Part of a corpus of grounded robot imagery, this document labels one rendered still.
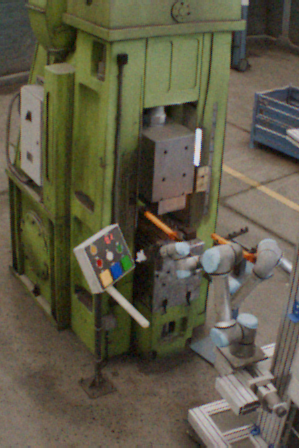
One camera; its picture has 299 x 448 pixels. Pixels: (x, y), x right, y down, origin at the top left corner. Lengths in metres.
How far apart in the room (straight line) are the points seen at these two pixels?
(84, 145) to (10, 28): 5.87
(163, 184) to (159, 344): 1.22
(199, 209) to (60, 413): 1.66
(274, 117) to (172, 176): 4.07
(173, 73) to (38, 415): 2.33
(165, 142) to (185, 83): 0.40
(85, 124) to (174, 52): 0.75
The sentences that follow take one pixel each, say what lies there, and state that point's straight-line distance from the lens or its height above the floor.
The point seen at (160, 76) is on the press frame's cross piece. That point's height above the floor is 2.02.
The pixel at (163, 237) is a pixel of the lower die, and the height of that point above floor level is 0.99.
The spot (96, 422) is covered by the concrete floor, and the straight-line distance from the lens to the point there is 4.58.
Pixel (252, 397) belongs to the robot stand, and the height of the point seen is 0.73.
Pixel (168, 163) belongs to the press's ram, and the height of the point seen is 1.51.
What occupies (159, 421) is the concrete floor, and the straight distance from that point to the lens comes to 4.61.
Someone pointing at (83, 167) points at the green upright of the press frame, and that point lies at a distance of 4.60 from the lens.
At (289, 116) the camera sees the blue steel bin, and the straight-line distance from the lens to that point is 8.15.
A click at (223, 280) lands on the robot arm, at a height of 1.29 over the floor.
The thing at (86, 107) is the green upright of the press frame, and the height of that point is 1.75.
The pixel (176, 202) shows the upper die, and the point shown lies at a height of 1.23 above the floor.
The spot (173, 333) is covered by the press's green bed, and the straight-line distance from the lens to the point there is 5.06.
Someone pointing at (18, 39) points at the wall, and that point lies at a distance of 10.35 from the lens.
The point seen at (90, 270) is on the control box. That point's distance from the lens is 4.04.
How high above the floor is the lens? 3.29
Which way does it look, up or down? 29 degrees down
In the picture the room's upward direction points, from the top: 3 degrees clockwise
